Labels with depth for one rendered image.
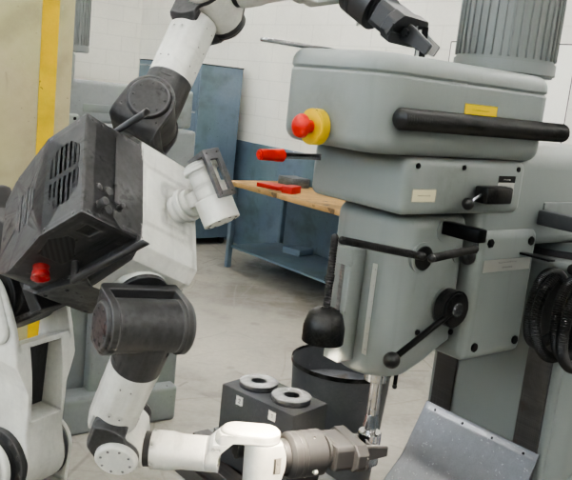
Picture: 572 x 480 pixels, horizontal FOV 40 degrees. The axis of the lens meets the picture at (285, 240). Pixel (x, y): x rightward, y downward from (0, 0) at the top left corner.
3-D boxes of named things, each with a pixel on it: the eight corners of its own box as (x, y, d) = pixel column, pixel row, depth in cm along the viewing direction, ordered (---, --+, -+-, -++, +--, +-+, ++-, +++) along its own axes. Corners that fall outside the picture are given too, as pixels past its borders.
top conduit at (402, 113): (405, 130, 119) (409, 108, 118) (386, 128, 122) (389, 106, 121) (568, 143, 147) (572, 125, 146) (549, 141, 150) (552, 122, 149)
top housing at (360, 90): (372, 154, 120) (385, 49, 118) (269, 136, 140) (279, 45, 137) (545, 163, 150) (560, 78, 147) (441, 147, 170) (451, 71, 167)
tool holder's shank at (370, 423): (379, 434, 153) (386, 380, 151) (364, 433, 153) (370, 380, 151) (375, 428, 157) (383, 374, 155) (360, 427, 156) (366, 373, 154)
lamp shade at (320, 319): (294, 340, 133) (298, 305, 131) (313, 331, 139) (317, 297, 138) (331, 350, 129) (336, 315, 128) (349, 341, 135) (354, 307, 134)
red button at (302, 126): (302, 139, 126) (305, 113, 125) (286, 136, 129) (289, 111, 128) (318, 140, 128) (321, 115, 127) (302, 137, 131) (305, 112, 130)
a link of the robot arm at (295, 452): (312, 439, 144) (256, 445, 139) (307, 494, 145) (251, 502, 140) (286, 418, 154) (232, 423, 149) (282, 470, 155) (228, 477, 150)
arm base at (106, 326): (93, 375, 125) (113, 328, 118) (79, 315, 133) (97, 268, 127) (180, 372, 133) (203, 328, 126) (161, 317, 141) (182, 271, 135)
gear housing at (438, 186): (402, 216, 129) (409, 156, 127) (307, 192, 147) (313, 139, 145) (521, 213, 150) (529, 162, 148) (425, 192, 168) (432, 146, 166)
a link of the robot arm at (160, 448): (203, 487, 143) (99, 477, 144) (210, 443, 152) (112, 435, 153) (202, 447, 138) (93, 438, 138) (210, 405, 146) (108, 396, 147)
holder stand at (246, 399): (284, 496, 170) (294, 410, 166) (214, 458, 184) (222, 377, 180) (319, 479, 179) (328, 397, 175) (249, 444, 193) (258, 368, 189)
